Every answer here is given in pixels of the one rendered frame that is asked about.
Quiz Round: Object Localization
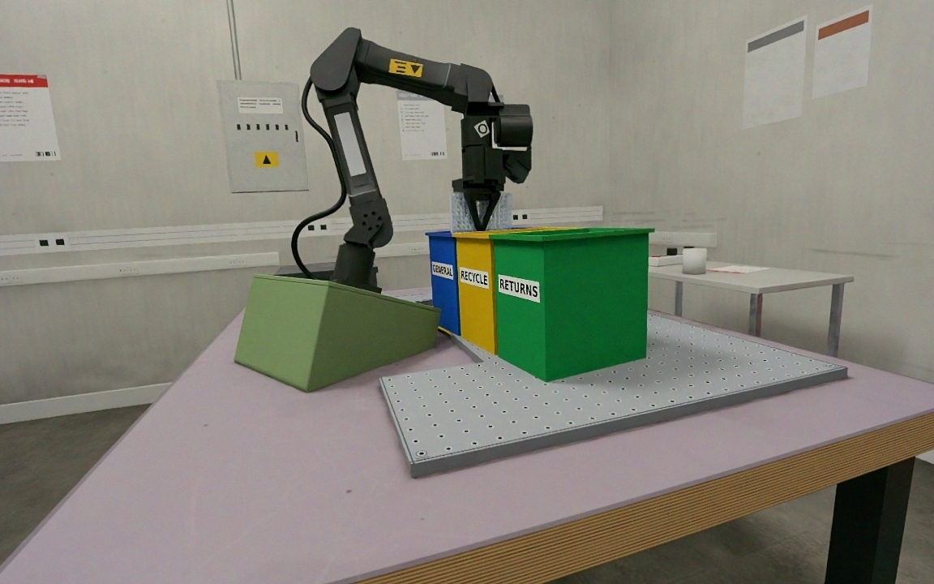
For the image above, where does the blue bin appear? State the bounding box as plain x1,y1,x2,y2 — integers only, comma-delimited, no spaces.
425,231,461,336

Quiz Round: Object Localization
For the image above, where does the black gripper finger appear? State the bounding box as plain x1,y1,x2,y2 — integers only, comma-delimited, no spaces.
464,191,501,231

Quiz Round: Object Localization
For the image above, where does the white well plate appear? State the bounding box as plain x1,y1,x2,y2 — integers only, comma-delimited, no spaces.
449,192,513,233

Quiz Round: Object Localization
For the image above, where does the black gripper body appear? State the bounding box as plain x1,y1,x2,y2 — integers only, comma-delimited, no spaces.
452,145,506,192

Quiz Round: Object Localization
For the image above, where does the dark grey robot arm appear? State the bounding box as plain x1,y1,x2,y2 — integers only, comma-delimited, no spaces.
310,27,533,294

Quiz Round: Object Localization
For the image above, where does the green returns bin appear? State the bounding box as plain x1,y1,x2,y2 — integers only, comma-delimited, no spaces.
489,228,655,382

